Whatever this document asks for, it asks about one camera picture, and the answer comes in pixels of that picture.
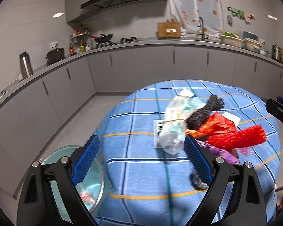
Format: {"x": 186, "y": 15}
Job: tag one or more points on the basin with green vegetables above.
{"x": 231, "y": 39}

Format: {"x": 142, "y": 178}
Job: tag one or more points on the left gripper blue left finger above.
{"x": 82, "y": 159}

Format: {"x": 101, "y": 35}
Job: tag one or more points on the black wok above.
{"x": 103, "y": 38}

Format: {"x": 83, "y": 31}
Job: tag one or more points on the black kitchen faucet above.
{"x": 201, "y": 26}

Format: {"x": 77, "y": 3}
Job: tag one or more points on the black rice cooker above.
{"x": 55, "y": 55}

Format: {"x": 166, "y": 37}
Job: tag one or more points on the red mesh net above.
{"x": 220, "y": 132}

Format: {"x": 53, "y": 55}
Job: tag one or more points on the spice rack with bottles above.
{"x": 79, "y": 40}

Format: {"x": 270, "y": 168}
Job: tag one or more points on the pumpkin print window curtain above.
{"x": 187, "y": 12}

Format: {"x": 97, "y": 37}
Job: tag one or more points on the gas stove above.
{"x": 122, "y": 41}

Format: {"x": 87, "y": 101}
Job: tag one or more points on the hanging green rags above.
{"x": 247, "y": 17}

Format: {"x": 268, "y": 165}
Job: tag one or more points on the clear printed plastic bag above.
{"x": 172, "y": 135}

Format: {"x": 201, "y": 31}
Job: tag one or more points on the wooden knife block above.
{"x": 168, "y": 29}

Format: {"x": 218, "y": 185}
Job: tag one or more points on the light green trash bin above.
{"x": 91, "y": 188}

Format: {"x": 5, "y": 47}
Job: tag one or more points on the grey lower cabinets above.
{"x": 34, "y": 110}

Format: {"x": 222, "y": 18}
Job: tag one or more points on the steel pot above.
{"x": 276, "y": 53}

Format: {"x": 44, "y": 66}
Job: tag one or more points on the blue plaid tablecloth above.
{"x": 151, "y": 187}

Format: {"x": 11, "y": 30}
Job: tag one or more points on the pink transparent plastic bag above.
{"x": 245, "y": 151}

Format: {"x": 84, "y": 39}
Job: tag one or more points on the blue dish rack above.
{"x": 246, "y": 34}

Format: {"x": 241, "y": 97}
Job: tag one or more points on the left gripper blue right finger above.
{"x": 197, "y": 156}

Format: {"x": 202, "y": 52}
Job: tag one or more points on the black mesh net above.
{"x": 200, "y": 116}

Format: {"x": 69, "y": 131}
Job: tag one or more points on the purple wrapper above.
{"x": 216, "y": 152}

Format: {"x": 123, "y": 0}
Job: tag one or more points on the stainless steel thermos jug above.
{"x": 25, "y": 65}

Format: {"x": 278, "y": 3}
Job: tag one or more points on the hanging scrubber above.
{"x": 230, "y": 20}

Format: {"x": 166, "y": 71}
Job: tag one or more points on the beige basin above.
{"x": 252, "y": 45}

